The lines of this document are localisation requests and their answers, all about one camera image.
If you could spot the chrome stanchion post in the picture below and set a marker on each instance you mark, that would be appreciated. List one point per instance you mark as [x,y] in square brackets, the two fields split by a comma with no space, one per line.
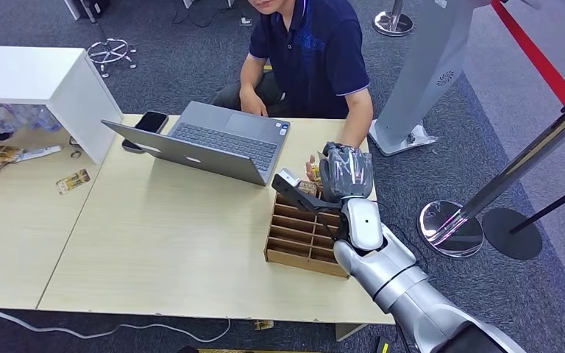
[516,168]

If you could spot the grey laptop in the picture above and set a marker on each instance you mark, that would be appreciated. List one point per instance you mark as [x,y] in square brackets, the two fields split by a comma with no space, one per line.
[224,141]

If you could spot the chrome stanchion base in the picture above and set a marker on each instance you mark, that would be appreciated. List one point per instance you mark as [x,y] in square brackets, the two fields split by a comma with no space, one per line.
[392,23]

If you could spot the person's right hand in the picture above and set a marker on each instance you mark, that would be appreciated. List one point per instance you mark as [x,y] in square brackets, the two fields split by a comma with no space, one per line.
[253,103]

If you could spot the white shelf unit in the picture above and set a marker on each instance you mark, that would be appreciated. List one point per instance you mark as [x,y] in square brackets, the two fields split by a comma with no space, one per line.
[24,73]

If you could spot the card on floor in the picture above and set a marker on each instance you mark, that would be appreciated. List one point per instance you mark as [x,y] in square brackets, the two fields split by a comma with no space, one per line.
[263,325]

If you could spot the person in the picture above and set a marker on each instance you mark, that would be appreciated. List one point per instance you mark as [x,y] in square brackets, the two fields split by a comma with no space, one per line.
[312,58]

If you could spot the grey kiosk stand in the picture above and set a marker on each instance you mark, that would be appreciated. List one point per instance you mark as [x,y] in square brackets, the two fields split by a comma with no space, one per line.
[425,73]

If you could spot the chrome chair base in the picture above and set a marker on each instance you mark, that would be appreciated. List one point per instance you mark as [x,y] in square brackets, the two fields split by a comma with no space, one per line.
[109,50]

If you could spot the red barrier belt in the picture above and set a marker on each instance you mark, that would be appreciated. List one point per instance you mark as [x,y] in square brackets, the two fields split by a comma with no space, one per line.
[541,61]

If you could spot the black stanchion post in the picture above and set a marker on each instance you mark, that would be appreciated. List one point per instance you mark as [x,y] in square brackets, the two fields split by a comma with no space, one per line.
[511,239]

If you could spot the brown wooden card organizer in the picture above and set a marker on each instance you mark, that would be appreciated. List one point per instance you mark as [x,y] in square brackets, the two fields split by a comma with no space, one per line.
[297,258]

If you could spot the single brown card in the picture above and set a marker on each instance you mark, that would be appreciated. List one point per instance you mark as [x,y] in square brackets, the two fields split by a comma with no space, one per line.
[73,181]

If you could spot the person's left hand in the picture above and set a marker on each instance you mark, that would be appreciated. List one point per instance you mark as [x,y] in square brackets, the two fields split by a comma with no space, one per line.
[308,168]

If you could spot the brown hotel card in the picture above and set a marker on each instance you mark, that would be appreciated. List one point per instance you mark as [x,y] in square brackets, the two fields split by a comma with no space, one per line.
[308,188]

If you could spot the black smartphone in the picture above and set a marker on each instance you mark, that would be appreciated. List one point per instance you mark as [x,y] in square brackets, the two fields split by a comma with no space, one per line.
[151,122]

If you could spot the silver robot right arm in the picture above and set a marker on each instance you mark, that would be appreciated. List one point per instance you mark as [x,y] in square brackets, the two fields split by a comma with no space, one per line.
[409,292]

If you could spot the table leg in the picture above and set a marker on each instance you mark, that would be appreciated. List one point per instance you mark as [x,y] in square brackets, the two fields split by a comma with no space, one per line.
[348,332]

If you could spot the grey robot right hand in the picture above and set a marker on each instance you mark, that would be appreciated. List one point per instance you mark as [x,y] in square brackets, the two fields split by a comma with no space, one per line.
[346,173]

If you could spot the yellow black tool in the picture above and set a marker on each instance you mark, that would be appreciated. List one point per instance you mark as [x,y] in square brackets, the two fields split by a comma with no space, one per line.
[383,347]

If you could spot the clear plastic bottles pack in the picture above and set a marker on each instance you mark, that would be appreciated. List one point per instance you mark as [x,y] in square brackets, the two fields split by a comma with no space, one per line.
[19,117]

